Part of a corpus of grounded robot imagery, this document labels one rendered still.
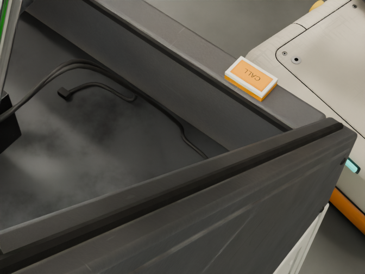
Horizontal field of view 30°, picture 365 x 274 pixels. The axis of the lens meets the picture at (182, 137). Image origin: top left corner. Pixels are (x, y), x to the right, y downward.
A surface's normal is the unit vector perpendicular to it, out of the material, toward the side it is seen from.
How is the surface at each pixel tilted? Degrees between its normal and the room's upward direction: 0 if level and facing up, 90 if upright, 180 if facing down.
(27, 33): 0
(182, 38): 0
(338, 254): 0
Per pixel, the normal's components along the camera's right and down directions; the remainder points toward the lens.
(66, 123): 0.02, -0.54
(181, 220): 0.71, -0.56
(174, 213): 0.44, -0.83
